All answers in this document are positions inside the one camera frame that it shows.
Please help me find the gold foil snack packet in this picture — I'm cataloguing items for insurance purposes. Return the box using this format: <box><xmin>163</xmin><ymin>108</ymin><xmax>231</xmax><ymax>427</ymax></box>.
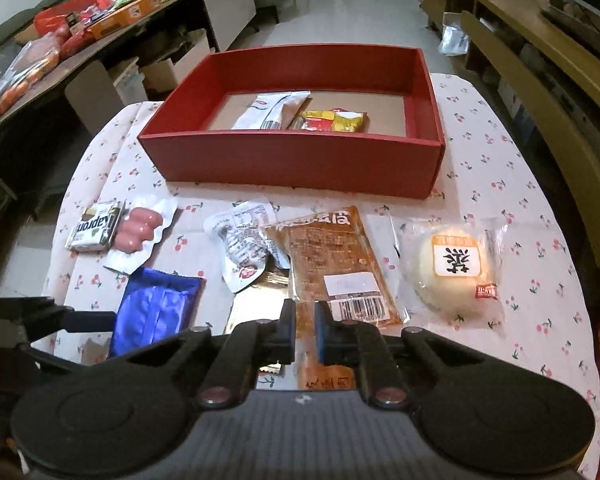
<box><xmin>223</xmin><ymin>268</ymin><xmax>294</xmax><ymax>376</ymax></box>

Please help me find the blue foil snack bag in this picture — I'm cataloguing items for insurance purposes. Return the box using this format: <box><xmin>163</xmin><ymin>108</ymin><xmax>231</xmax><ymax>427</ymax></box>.
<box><xmin>108</xmin><ymin>268</ymin><xmax>204</xmax><ymax>359</ymax></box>

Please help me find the brown tofu snack packet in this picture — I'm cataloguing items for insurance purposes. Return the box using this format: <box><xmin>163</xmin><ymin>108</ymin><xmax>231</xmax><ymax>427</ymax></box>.
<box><xmin>264</xmin><ymin>206</ymin><xmax>408</xmax><ymax>390</ymax></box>

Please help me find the white green wafer pack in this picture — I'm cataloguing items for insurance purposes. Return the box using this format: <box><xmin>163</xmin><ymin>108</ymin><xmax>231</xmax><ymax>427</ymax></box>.
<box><xmin>65</xmin><ymin>200</ymin><xmax>123</xmax><ymax>252</ymax></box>

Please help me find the white printed snack pouch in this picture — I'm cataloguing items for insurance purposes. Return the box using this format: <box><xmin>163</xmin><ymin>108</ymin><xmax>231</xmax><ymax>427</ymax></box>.
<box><xmin>204</xmin><ymin>197</ymin><xmax>290</xmax><ymax>294</ymax></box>

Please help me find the pink sausages vacuum pack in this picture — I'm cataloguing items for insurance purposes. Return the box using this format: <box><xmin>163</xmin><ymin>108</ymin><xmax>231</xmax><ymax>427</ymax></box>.
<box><xmin>104</xmin><ymin>194</ymin><xmax>178</xmax><ymax>275</ymax></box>

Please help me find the white bun in wrapper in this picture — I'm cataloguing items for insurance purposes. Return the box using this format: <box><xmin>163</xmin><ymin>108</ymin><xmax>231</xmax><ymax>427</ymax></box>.
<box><xmin>398</xmin><ymin>218</ymin><xmax>508</xmax><ymax>328</ymax></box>

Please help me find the cherry print tablecloth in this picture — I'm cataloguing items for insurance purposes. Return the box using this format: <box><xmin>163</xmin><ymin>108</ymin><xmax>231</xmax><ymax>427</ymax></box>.
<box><xmin>12</xmin><ymin>74</ymin><xmax>600</xmax><ymax>479</ymax></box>

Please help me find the red cardboard box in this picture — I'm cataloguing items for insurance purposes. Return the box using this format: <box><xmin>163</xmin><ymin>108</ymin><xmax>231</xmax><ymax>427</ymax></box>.
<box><xmin>140</xmin><ymin>44</ymin><xmax>445</xmax><ymax>200</ymax></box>

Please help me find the red yellow snack packet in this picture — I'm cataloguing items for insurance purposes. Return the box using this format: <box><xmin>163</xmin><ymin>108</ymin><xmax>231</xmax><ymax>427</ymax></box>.
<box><xmin>289</xmin><ymin>108</ymin><xmax>367</xmax><ymax>133</ymax></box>

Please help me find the white pouch in box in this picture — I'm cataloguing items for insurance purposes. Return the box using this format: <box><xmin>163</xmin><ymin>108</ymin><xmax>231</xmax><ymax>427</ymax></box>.
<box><xmin>232</xmin><ymin>91</ymin><xmax>311</xmax><ymax>130</ymax></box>

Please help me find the bag of orange fruit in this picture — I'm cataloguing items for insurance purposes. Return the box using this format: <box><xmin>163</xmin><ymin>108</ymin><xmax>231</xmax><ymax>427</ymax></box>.
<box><xmin>0</xmin><ymin>32</ymin><xmax>60</xmax><ymax>118</ymax></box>

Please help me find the white storage box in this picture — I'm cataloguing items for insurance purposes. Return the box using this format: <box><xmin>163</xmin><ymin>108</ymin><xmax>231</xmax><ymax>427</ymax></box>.
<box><xmin>140</xmin><ymin>29</ymin><xmax>211</xmax><ymax>93</ymax></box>

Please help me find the orange cardboard box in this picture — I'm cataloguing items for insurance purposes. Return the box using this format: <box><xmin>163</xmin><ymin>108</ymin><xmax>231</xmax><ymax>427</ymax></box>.
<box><xmin>88</xmin><ymin>0</ymin><xmax>161</xmax><ymax>40</ymax></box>

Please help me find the red plastic bag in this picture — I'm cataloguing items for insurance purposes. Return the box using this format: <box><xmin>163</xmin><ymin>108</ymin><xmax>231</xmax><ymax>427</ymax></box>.
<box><xmin>33</xmin><ymin>0</ymin><xmax>114</xmax><ymax>36</ymax></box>

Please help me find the clear plastic bag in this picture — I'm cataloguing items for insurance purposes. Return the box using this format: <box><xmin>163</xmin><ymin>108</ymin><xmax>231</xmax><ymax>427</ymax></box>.
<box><xmin>438</xmin><ymin>12</ymin><xmax>469</xmax><ymax>56</ymax></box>

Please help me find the long side table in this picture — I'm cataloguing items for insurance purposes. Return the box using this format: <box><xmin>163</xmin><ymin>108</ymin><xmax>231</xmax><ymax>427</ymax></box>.
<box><xmin>0</xmin><ymin>0</ymin><xmax>261</xmax><ymax>221</ymax></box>

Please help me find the wooden tv cabinet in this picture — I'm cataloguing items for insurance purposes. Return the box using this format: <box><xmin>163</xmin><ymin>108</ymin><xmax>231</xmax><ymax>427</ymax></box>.
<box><xmin>422</xmin><ymin>0</ymin><xmax>600</xmax><ymax>266</ymax></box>

